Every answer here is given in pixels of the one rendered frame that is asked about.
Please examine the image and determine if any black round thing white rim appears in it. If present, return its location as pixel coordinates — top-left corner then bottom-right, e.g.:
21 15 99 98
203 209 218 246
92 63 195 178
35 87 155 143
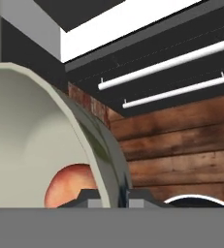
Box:
163 193 224 209

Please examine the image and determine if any black cabinet front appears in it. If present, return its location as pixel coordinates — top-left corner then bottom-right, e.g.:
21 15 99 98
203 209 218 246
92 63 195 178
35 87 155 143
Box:
64 2 224 118

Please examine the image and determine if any pale grey-green bowl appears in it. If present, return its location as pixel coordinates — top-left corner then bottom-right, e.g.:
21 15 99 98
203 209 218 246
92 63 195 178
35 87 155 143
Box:
0 62 133 209

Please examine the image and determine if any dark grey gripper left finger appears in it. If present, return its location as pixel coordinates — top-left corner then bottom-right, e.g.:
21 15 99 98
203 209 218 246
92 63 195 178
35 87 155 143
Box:
56 188 104 209

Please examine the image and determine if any grey cabinet panel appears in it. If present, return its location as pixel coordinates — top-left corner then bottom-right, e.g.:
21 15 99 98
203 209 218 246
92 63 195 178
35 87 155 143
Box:
0 0 62 64

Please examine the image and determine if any long white bar handle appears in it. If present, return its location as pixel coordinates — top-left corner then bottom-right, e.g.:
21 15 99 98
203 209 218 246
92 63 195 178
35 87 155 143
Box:
97 36 224 92

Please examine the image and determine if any short white bar handle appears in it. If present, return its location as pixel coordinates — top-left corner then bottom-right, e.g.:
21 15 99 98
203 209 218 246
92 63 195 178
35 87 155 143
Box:
121 73 224 109

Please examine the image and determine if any orange-red peach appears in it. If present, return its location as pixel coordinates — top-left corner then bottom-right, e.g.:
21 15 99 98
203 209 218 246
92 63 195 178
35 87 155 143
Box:
44 163 99 209

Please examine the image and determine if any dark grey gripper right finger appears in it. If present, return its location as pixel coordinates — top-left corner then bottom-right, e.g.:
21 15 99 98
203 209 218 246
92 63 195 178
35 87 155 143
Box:
126 188 170 209

